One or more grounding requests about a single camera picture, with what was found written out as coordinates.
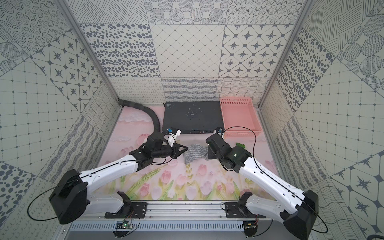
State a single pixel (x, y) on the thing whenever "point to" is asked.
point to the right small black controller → (250, 228)
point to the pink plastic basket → (239, 117)
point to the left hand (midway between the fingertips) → (186, 142)
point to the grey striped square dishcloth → (194, 152)
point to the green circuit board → (123, 225)
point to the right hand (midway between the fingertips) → (215, 149)
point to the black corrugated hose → (156, 122)
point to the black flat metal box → (193, 117)
